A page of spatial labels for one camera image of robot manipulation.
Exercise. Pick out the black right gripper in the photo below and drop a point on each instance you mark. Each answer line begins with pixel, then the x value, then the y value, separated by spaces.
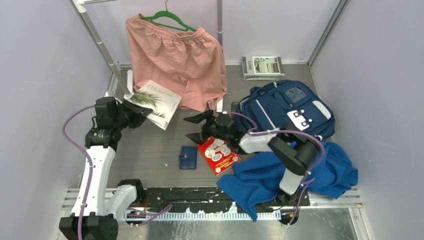
pixel 200 137

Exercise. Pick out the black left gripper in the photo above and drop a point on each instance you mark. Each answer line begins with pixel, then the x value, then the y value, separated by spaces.
pixel 139 113

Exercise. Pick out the red cartoon book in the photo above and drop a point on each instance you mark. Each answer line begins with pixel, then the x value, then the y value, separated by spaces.
pixel 218 155

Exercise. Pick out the white palm leaf book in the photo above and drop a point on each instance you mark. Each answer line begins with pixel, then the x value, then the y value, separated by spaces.
pixel 159 99

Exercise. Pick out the navy blue backpack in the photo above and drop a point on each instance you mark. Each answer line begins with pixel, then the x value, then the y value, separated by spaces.
pixel 285 101

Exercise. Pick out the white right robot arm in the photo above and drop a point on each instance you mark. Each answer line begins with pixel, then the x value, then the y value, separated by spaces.
pixel 296 150

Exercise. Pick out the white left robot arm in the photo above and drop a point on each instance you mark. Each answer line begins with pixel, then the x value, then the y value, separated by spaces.
pixel 93 217

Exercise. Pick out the small blue wallet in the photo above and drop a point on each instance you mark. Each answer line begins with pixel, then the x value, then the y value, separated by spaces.
pixel 188 158

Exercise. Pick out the pink shorts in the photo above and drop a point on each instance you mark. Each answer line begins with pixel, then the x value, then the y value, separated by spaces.
pixel 190 64

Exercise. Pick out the blue cloth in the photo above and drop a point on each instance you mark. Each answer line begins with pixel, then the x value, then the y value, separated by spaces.
pixel 256 180

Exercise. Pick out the grey magazine stack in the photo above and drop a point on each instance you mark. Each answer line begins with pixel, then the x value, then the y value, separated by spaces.
pixel 262 68

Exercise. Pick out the metal clothes rack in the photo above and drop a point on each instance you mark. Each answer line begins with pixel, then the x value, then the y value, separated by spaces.
pixel 126 84

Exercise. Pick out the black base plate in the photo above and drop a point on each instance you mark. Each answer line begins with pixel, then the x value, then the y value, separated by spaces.
pixel 193 199

